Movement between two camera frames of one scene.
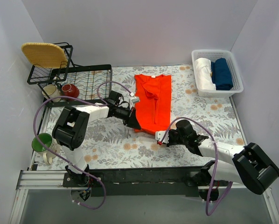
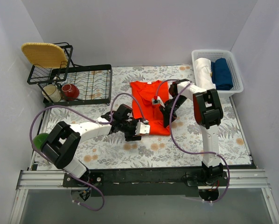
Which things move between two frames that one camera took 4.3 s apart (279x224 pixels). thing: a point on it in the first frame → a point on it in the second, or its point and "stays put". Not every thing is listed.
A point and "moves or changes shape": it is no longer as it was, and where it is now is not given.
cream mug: [52, 91] stays put
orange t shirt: [153, 109] moves or changes shape
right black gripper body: [170, 137] → [165, 111]
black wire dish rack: [73, 84] stays put
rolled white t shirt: [203, 70] stays put
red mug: [70, 90] stays put
